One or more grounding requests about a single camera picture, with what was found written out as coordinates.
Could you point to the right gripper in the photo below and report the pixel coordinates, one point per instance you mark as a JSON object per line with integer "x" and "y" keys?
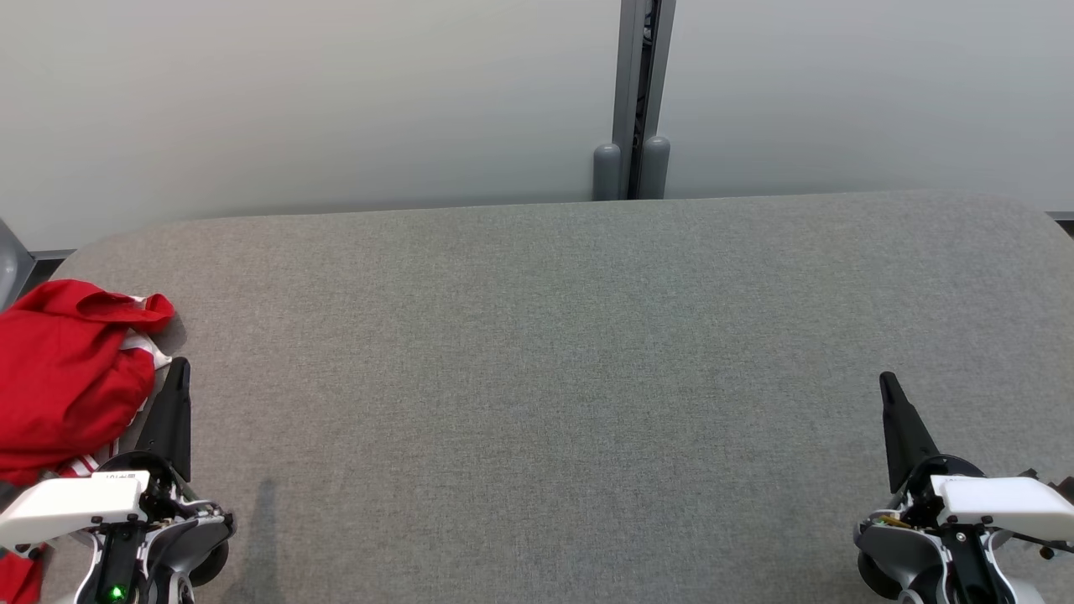
{"x": 998, "y": 503}

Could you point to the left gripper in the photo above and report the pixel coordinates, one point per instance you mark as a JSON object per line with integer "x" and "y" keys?
{"x": 75, "y": 503}

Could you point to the red basketball jersey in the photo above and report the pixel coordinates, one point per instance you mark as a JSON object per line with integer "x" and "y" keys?
{"x": 59, "y": 377}

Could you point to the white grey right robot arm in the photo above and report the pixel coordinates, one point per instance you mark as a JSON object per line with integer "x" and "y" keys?
{"x": 914, "y": 558}

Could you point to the grey partition post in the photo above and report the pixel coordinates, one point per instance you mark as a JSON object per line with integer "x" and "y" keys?
{"x": 625, "y": 84}
{"x": 10, "y": 268}

